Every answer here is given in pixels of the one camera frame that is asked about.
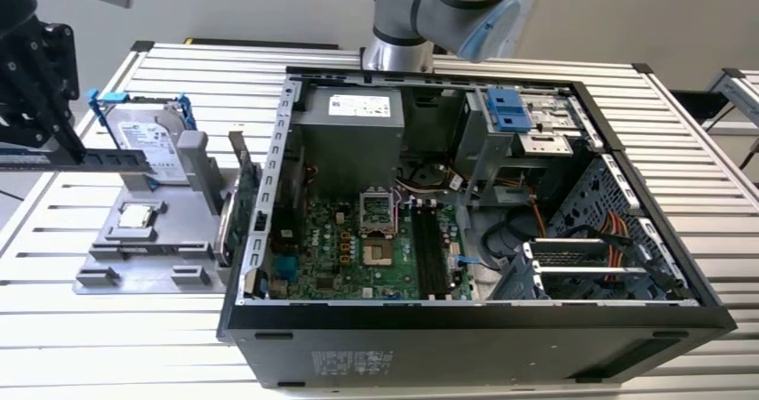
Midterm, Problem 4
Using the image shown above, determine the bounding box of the metal socket cover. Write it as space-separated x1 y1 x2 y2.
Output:
358 186 398 236

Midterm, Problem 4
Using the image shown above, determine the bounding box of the grey power supply unit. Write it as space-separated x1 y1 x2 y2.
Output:
294 86 409 192

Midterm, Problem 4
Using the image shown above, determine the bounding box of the hard disk in blue carrier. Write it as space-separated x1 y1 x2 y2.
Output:
87 87 200 192

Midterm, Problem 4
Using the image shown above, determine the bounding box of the red orange yellow wire bundle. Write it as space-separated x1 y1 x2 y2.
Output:
597 209 631 285

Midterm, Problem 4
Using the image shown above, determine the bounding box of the green motherboard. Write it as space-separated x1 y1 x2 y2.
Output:
266 195 477 301

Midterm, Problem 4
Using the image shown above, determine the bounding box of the black PC case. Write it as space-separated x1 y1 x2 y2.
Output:
216 65 739 390

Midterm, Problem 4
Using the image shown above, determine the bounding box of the thin orange wire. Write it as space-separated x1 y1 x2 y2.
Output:
530 194 549 241

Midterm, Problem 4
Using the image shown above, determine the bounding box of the CPU socket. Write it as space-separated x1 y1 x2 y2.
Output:
362 238 398 267

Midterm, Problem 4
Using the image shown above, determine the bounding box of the blue drive latch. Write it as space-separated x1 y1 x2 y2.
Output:
485 87 531 132

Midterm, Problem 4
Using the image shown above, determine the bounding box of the black RAM slot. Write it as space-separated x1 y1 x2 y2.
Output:
411 198 439 301
426 198 457 301

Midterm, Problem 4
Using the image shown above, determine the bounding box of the grey disk bay bracket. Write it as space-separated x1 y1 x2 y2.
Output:
491 236 654 302

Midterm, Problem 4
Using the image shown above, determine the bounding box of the black coiled data cable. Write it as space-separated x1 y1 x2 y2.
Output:
481 212 539 270

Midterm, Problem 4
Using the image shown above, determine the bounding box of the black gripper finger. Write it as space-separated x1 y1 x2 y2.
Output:
34 20 83 105
0 96 90 166

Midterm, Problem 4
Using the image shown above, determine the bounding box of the silver CPU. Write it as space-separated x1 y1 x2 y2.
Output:
120 203 156 228

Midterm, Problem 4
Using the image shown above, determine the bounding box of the black round fan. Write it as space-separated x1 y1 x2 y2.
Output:
402 162 462 192

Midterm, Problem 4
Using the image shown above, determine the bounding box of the metal slat side table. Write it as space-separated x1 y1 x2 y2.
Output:
702 67 759 170

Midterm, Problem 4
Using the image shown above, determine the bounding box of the green graphics card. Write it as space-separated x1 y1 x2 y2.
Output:
215 128 267 268

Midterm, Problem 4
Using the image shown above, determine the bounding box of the grey parts rack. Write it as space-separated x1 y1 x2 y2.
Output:
71 128 242 294

